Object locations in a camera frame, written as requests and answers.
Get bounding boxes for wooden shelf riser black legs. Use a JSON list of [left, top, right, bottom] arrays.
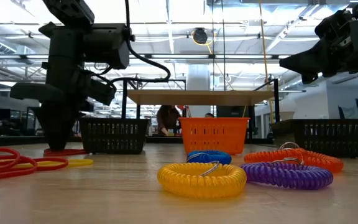
[[121, 77, 281, 125]]

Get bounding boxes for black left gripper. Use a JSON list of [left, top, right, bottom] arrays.
[[9, 29, 117, 152]]

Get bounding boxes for black aluminium rig frame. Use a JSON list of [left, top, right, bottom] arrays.
[[0, 134, 276, 147]]

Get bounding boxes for purple coil wristband keyring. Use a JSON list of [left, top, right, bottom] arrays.
[[239, 161, 334, 191]]

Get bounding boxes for white round column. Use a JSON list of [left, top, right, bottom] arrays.
[[186, 63, 212, 118]]

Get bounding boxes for blue coil wristband keyring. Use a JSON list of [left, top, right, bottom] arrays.
[[186, 150, 232, 166]]

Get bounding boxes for black ceiling cable reel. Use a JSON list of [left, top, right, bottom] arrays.
[[192, 27, 209, 45]]

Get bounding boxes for thin black hanging cable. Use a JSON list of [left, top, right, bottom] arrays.
[[211, 0, 215, 91]]

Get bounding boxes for yellow rubber band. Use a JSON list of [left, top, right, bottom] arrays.
[[11, 159, 94, 169]]

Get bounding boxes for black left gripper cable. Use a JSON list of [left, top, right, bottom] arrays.
[[110, 0, 172, 85]]

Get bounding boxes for black slotted plastic basket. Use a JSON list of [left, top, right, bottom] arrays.
[[270, 118, 358, 158], [79, 117, 150, 155]]

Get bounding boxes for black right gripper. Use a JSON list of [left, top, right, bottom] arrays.
[[280, 9, 358, 85]]

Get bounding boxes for yellow coil wristband keyring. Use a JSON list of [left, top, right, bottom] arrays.
[[157, 162, 247, 199]]

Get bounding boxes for orange slotted plastic basket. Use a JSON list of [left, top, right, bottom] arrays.
[[178, 117, 250, 156]]

